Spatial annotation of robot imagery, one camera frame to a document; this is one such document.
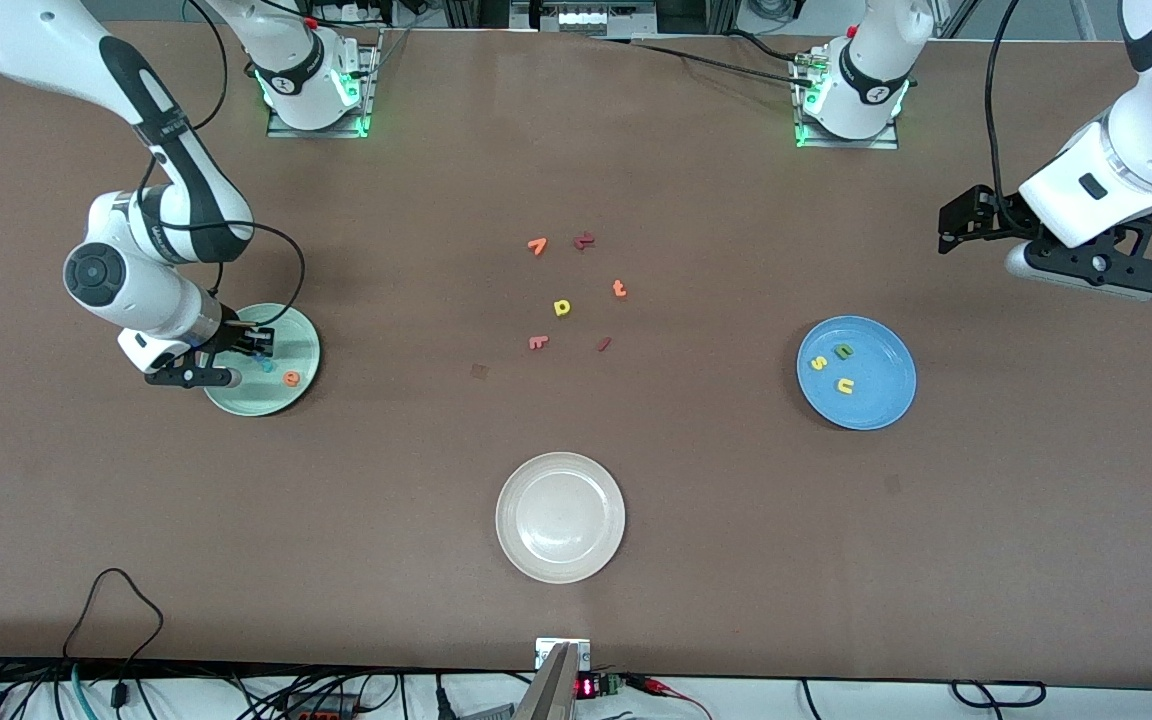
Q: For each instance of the metal frame device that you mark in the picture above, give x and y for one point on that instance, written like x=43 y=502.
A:
x=581 y=18

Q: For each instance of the red alligator clip lead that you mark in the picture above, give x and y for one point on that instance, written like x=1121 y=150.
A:
x=656 y=686

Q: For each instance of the blue round plate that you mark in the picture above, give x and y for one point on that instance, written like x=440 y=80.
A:
x=876 y=400

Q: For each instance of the pale green round plate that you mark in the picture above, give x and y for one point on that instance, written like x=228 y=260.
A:
x=286 y=400

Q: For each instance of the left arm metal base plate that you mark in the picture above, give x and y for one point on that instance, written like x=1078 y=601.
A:
x=851 y=143

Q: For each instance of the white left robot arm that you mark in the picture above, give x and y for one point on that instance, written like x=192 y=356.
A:
x=866 y=70

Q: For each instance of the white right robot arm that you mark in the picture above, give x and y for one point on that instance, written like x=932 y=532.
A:
x=36 y=40

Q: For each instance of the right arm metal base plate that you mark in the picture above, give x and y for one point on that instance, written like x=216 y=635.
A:
x=316 y=131

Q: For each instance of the cream round plate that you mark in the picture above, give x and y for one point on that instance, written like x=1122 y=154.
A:
x=560 y=517

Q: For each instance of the red LED display module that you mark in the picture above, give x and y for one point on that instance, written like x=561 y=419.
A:
x=586 y=687

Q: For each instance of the orange foam letter v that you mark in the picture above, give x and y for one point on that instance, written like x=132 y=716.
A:
x=537 y=245

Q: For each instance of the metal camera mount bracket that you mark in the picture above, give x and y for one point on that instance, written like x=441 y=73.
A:
x=561 y=690

